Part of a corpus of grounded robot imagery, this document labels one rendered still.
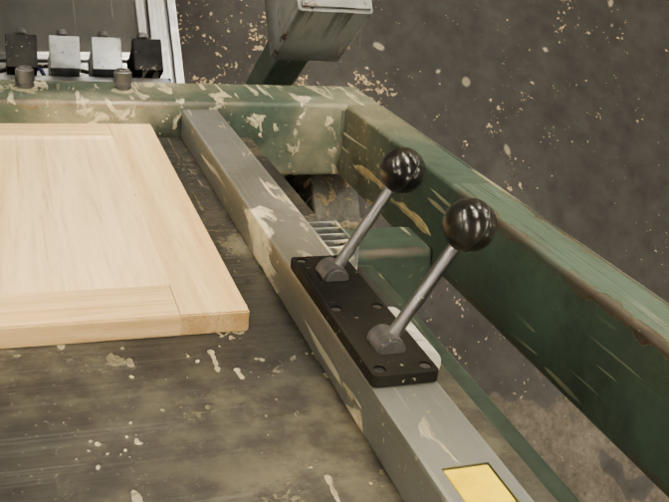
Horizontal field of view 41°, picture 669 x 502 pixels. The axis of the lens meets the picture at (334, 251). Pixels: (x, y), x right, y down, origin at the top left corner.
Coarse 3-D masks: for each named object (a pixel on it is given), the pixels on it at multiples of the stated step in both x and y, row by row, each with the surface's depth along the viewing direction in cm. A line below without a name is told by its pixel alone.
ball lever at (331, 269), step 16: (384, 160) 71; (400, 160) 70; (416, 160) 70; (384, 176) 71; (400, 176) 70; (416, 176) 70; (384, 192) 72; (400, 192) 71; (368, 224) 72; (352, 240) 73; (336, 256) 73; (320, 272) 73; (336, 272) 72
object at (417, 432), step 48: (192, 144) 116; (240, 144) 109; (240, 192) 93; (288, 240) 82; (288, 288) 77; (336, 384) 66; (432, 384) 61; (384, 432) 58; (432, 432) 55; (432, 480) 51
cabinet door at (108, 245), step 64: (0, 128) 113; (64, 128) 115; (128, 128) 118; (0, 192) 93; (64, 192) 95; (128, 192) 96; (0, 256) 79; (64, 256) 80; (128, 256) 81; (192, 256) 82; (0, 320) 68; (64, 320) 68; (128, 320) 70; (192, 320) 72
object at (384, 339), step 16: (448, 208) 61; (464, 208) 60; (480, 208) 60; (448, 224) 61; (464, 224) 60; (480, 224) 60; (496, 224) 61; (448, 240) 61; (464, 240) 60; (480, 240) 60; (448, 256) 62; (432, 272) 62; (432, 288) 62; (416, 304) 62; (400, 320) 62; (368, 336) 64; (384, 336) 62; (384, 352) 62; (400, 352) 62
